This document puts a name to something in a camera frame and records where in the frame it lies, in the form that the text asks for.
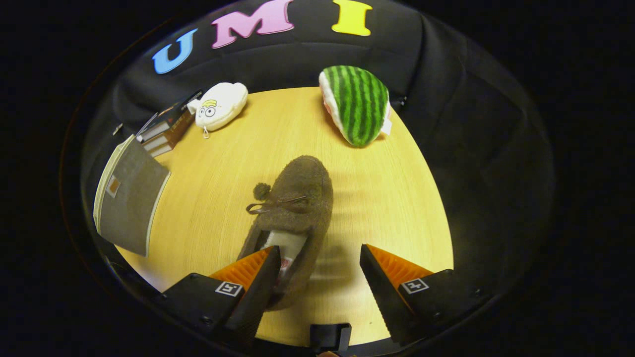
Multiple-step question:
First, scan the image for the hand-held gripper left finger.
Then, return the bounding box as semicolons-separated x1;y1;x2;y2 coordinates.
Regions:
158;245;283;348

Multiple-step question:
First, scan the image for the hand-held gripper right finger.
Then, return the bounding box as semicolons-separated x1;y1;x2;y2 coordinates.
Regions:
360;243;492;347

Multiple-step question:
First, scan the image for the brown fuzzy shoe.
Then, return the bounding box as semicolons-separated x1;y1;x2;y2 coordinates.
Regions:
237;155;334;312

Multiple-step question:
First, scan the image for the grey fabric storage box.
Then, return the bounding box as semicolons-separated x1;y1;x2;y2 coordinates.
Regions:
93;134;172;258

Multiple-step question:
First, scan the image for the brown hardcover book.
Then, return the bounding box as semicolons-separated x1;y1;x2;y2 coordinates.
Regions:
143;112;197;159

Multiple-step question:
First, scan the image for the watermelon slice plush toy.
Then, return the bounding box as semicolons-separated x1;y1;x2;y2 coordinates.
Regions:
318;65;393;148

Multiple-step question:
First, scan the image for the dark hardcover book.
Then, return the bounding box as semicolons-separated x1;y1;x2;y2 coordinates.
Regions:
136;89;204;145

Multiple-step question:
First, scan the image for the white plush toy with face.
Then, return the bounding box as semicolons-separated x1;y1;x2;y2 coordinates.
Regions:
187;82;249;140

